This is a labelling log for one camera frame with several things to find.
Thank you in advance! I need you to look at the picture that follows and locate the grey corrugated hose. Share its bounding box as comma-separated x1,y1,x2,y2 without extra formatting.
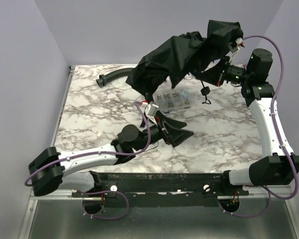
95,68,138,88

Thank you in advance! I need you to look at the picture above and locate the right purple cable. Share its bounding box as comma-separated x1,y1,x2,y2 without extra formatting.
218,35,299,218

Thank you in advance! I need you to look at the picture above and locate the purple cable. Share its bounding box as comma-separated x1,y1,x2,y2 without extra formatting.
218,35,299,218
24,101,155,187

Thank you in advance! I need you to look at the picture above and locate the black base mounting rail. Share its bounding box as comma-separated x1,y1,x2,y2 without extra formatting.
72,172,249,208

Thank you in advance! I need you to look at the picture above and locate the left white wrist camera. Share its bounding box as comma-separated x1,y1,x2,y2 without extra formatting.
142,101,159,121

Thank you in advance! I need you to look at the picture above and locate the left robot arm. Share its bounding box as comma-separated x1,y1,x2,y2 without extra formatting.
24,112,194,196

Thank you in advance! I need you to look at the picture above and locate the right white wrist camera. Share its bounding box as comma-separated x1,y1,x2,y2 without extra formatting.
228,37,244,54

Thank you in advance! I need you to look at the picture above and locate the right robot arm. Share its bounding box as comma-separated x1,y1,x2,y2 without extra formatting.
222,48,299,186

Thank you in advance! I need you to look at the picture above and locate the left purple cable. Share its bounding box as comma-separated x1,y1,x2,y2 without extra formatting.
24,101,155,187

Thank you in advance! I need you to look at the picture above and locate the black folding umbrella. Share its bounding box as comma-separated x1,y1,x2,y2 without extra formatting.
126,20,243,101

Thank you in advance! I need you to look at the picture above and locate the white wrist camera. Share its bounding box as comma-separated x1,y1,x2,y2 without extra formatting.
142,101,159,121
228,37,244,54

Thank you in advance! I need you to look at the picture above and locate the aluminium table frame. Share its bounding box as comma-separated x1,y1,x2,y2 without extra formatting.
25,64,299,239

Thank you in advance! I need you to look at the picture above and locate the clear plastic screw box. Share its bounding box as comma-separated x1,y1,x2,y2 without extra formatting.
153,87,191,114

